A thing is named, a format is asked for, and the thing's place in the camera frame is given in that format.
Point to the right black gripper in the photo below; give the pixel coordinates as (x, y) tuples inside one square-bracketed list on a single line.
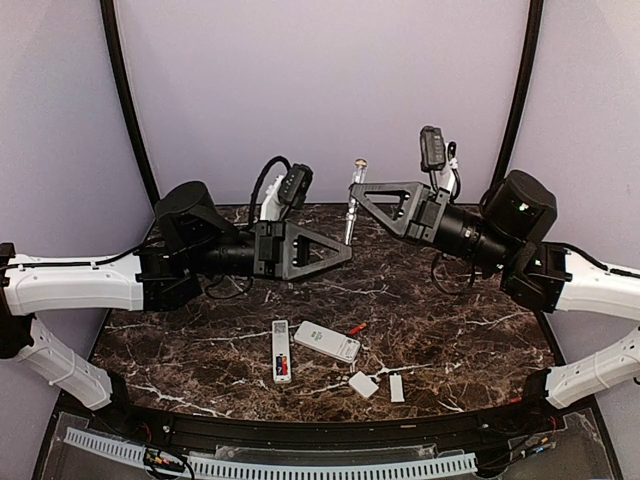
[(420, 211)]

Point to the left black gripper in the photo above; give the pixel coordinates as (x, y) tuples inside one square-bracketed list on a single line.
[(274, 250)]

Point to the clear pen screwdriver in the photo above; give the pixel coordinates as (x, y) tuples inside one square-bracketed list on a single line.
[(358, 177)]

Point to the red yellow battery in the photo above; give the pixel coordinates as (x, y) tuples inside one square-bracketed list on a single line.
[(358, 329)]

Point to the white remote green buttons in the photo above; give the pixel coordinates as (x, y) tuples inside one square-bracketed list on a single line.
[(327, 342)]

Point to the narrow white battery cover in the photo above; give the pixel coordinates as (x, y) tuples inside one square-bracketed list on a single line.
[(396, 388)]

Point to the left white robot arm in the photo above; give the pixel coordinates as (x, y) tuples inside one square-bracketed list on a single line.
[(162, 274)]

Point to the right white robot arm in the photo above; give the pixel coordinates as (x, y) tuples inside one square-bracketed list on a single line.
[(506, 237)]

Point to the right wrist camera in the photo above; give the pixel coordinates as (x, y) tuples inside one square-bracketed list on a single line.
[(439, 162)]

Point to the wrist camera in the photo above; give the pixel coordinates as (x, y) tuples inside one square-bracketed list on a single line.
[(439, 162), (288, 192)]

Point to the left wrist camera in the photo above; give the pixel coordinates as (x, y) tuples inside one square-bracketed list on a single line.
[(288, 192)]

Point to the right black frame post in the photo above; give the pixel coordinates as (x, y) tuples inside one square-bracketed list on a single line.
[(526, 65)]

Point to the black frame post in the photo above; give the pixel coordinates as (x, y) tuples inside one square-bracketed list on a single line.
[(526, 65), (126, 101)]

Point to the black front table rail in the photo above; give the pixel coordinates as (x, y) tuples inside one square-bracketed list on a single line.
[(482, 430)]

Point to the white slotted cable duct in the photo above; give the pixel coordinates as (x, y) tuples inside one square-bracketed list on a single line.
[(251, 463)]

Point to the left black frame post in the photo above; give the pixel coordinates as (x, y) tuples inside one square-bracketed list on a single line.
[(126, 101)]

